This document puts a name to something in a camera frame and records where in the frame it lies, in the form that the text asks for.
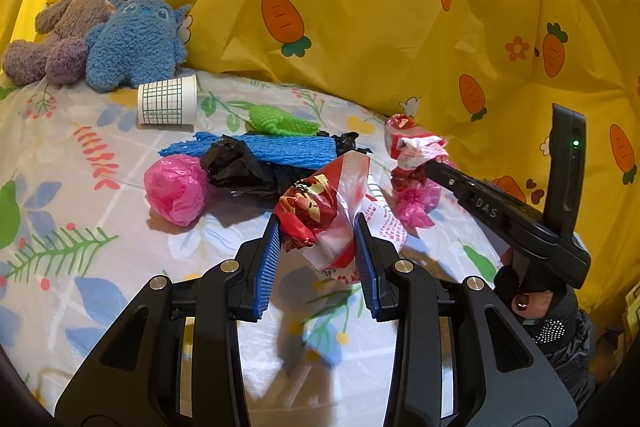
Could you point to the blue plush monster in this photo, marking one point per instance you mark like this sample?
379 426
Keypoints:
138 44

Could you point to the blue foam net sleeve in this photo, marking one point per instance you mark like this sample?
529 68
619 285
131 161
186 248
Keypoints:
308 152

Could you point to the red white plastic wrapper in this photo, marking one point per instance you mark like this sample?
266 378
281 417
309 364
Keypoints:
411 146

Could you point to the green foam net sleeve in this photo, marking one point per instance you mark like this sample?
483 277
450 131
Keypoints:
267 119

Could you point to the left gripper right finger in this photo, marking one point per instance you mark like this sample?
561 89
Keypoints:
461 358

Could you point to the floral bed sheet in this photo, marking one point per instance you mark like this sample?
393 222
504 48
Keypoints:
78 241

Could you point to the black plastic bag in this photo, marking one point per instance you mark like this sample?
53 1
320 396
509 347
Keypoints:
230 166

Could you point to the pink plastic bag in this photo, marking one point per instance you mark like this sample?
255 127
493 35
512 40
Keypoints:
415 200
176 188

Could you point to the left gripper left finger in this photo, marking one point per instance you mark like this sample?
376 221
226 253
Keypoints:
172 357

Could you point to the person right hand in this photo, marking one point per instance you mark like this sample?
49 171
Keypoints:
533 302

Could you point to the small green grid paper cup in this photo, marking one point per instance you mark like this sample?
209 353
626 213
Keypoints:
171 102

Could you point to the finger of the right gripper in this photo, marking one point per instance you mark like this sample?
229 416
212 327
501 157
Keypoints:
445 174

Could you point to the yellow carrot print curtain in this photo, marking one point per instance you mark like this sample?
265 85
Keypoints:
484 73

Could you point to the red white snack bag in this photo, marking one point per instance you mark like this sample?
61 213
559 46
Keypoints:
317 216

